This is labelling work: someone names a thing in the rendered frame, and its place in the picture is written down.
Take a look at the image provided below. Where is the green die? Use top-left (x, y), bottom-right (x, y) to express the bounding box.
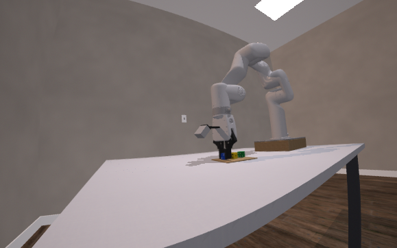
top-left (237, 151), bottom-right (245, 158)

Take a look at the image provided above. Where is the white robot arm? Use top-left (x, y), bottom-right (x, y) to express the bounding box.
top-left (194, 43), bottom-right (293, 140)

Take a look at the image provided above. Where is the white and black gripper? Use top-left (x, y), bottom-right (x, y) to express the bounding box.
top-left (213, 114), bottom-right (237, 160)

